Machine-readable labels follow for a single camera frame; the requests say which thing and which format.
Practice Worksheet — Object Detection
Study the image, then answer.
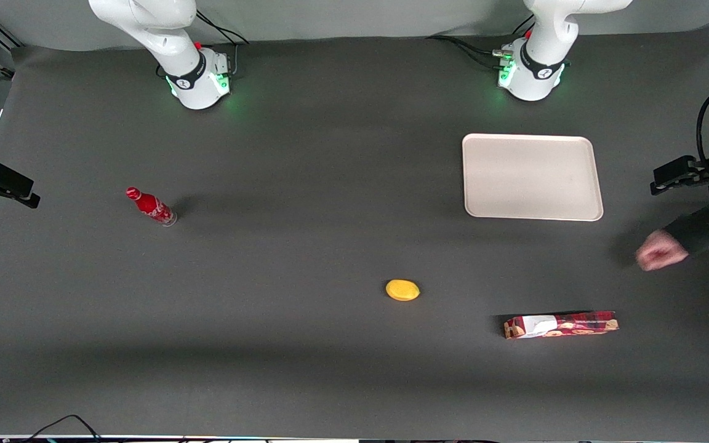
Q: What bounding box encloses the black arm base cable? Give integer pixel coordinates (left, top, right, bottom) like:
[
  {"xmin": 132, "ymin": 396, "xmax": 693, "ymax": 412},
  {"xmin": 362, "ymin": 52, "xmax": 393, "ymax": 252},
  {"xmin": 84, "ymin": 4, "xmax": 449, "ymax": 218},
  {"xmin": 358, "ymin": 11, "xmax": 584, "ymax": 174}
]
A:
[
  {"xmin": 426, "ymin": 15, "xmax": 536, "ymax": 70},
  {"xmin": 196, "ymin": 10, "xmax": 250, "ymax": 78}
]

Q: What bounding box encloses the black right arm base cable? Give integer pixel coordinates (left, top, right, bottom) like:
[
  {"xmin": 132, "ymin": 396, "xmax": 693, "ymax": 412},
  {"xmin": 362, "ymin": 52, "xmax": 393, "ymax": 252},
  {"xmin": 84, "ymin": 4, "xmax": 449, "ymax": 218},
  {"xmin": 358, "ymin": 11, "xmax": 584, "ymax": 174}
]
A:
[{"xmin": 196, "ymin": 10, "xmax": 250, "ymax": 78}]

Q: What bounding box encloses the red cookie box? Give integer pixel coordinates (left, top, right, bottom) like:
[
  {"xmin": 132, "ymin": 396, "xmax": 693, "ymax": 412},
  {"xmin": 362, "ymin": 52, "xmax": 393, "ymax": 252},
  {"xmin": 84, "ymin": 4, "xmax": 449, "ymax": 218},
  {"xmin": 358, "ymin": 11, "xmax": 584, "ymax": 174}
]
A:
[{"xmin": 503, "ymin": 311, "xmax": 620, "ymax": 340}]

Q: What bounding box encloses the black left arm base cable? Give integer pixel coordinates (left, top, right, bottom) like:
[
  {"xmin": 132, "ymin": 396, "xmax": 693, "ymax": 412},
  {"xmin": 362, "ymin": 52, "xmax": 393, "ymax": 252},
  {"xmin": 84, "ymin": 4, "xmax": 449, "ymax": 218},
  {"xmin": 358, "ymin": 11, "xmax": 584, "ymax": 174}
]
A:
[{"xmin": 426, "ymin": 15, "xmax": 536, "ymax": 70}]

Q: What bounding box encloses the dark sleeved person forearm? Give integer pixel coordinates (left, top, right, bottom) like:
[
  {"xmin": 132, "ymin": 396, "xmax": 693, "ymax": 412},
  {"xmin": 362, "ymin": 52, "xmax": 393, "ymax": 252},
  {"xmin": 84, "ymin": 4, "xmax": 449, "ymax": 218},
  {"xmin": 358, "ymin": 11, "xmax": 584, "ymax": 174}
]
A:
[{"xmin": 664, "ymin": 196, "xmax": 709, "ymax": 257}]

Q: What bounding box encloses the bare person hand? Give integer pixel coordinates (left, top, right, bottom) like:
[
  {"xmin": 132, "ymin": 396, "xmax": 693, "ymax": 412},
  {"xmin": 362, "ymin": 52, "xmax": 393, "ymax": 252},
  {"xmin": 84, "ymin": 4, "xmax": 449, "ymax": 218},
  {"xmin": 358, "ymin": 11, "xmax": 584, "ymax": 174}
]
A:
[{"xmin": 635, "ymin": 229, "xmax": 690, "ymax": 272}]

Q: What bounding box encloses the black cable at table edge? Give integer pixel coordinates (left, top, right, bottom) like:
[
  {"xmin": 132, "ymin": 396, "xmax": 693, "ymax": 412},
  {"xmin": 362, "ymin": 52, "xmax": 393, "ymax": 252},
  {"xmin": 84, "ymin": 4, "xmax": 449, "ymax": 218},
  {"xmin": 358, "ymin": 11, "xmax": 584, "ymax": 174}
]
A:
[{"xmin": 21, "ymin": 414, "xmax": 104, "ymax": 443}]

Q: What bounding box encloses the beige rectangular plastic tray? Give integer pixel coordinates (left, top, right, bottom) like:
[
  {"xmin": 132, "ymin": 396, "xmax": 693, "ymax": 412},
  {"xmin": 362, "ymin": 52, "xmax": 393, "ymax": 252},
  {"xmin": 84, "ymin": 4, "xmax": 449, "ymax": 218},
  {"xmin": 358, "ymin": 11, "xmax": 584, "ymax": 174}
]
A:
[{"xmin": 462, "ymin": 133, "xmax": 604, "ymax": 222}]

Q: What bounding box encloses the yellow lemon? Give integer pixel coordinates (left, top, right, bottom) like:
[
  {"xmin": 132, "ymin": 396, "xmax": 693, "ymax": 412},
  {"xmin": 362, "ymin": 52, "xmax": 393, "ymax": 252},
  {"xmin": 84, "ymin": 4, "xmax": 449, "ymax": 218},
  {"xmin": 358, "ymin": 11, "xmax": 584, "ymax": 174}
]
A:
[{"xmin": 385, "ymin": 279, "xmax": 421, "ymax": 302}]

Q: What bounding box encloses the red cola bottle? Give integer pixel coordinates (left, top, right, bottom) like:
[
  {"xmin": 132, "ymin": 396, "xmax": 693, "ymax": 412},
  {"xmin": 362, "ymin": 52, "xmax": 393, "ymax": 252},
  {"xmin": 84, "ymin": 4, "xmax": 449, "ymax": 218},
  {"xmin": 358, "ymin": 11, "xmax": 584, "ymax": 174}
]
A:
[{"xmin": 125, "ymin": 186, "xmax": 178, "ymax": 227}]

